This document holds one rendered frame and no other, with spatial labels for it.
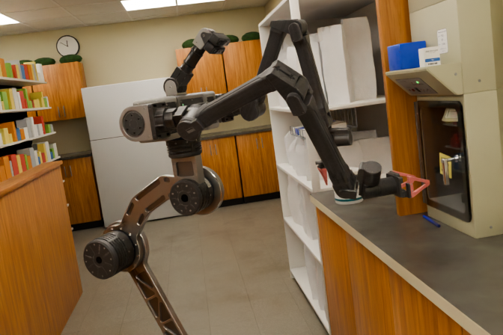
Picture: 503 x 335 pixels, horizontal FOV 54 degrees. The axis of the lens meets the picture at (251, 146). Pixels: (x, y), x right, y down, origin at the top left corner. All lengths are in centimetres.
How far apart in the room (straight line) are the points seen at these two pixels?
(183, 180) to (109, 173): 458
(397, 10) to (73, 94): 534
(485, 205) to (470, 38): 53
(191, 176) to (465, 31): 109
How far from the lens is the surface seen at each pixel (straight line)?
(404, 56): 181
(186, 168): 194
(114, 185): 648
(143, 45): 706
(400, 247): 171
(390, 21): 199
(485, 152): 173
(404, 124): 200
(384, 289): 185
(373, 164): 157
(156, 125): 164
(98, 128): 643
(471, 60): 170
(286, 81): 138
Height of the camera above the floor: 151
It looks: 7 degrees down
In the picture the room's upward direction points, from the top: 8 degrees counter-clockwise
